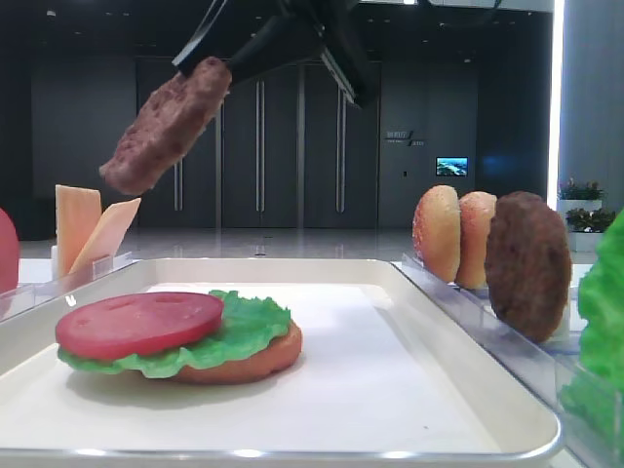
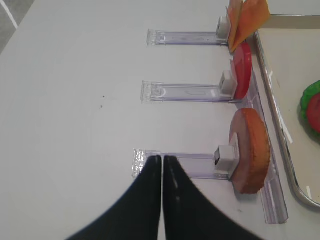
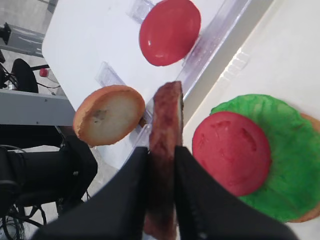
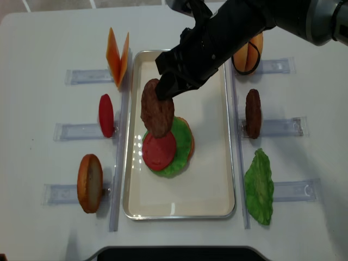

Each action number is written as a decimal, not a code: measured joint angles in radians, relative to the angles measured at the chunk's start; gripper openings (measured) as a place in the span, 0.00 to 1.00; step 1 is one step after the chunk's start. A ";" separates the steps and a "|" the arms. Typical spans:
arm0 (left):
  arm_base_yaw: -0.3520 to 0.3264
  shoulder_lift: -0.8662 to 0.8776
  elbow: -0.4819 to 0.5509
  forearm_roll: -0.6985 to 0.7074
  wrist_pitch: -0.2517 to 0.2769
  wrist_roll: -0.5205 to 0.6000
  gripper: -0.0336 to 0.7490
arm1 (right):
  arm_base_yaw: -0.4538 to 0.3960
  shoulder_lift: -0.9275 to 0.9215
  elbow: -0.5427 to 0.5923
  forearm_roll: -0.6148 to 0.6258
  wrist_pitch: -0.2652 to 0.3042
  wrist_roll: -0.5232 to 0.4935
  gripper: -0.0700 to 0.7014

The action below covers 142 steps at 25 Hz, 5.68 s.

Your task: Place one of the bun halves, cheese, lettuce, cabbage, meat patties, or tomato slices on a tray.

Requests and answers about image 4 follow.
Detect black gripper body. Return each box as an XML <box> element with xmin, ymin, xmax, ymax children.
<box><xmin>156</xmin><ymin>1</ymin><xmax>275</xmax><ymax>88</ymax></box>

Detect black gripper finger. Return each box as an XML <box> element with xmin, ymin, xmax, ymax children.
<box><xmin>155</xmin><ymin>72</ymin><xmax>197</xmax><ymax>100</ymax></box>

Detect brown meat patty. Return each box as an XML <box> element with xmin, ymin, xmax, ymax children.
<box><xmin>245</xmin><ymin>89</ymin><xmax>262</xmax><ymax>139</ymax></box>
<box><xmin>140</xmin><ymin>78</ymin><xmax>175</xmax><ymax>139</ymax></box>

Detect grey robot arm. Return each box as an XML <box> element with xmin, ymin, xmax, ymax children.
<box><xmin>156</xmin><ymin>1</ymin><xmax>347</xmax><ymax>100</ymax></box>

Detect green lettuce leaf on tray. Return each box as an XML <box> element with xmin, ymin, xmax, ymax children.
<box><xmin>150</xmin><ymin>116</ymin><xmax>191</xmax><ymax>178</ymax></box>

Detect orange cheese slice right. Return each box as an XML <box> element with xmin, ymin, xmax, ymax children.
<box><xmin>117</xmin><ymin>33</ymin><xmax>129</xmax><ymax>90</ymax></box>

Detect orange cheese slice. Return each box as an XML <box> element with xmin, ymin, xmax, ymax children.
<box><xmin>105</xmin><ymin>27</ymin><xmax>121</xmax><ymax>89</ymax></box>
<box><xmin>117</xmin><ymin>33</ymin><xmax>129</xmax><ymax>90</ymax></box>

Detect orange cheese slice left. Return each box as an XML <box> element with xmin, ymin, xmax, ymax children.
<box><xmin>105</xmin><ymin>27</ymin><xmax>121</xmax><ymax>89</ymax></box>

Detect red tomato slice in holder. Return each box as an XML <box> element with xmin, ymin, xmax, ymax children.
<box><xmin>98</xmin><ymin>94</ymin><xmax>115</xmax><ymax>138</ymax></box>

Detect red tomato slice on tray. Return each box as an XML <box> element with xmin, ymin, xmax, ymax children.
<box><xmin>142</xmin><ymin>132</ymin><xmax>176</xmax><ymax>171</ymax></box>

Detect green lettuce leaf in holder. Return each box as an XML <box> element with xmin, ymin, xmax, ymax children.
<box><xmin>244</xmin><ymin>148</ymin><xmax>274</xmax><ymax>226</ymax></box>

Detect bun halves in right holder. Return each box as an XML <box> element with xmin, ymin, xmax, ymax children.
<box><xmin>232</xmin><ymin>33</ymin><xmax>264</xmax><ymax>75</ymax></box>

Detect bottom bun slice on tray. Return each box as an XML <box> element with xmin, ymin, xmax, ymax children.
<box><xmin>178</xmin><ymin>117</ymin><xmax>195</xmax><ymax>162</ymax></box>

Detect white rectangular tray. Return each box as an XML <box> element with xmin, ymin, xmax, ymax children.
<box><xmin>122</xmin><ymin>51</ymin><xmax>235</xmax><ymax>220</ymax></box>

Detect bun slice in left holder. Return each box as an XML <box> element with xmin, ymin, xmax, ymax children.
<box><xmin>77</xmin><ymin>154</ymin><xmax>103</xmax><ymax>214</ymax></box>

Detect black cable loop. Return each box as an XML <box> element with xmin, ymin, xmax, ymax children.
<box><xmin>233</xmin><ymin>39</ymin><xmax>261</xmax><ymax>76</ymax></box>

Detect clear acrylic left holder rail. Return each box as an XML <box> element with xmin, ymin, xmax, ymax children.
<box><xmin>42</xmin><ymin>53</ymin><xmax>133</xmax><ymax>232</ymax></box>

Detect clear acrylic holder rail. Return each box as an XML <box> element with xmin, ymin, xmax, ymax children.
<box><xmin>42</xmin><ymin>53</ymin><xmax>133</xmax><ymax>232</ymax></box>
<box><xmin>231</xmin><ymin>69</ymin><xmax>320</xmax><ymax>229</ymax></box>

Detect clear acrylic right holder rail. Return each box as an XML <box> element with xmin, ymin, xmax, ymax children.
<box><xmin>231</xmin><ymin>69</ymin><xmax>320</xmax><ymax>229</ymax></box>

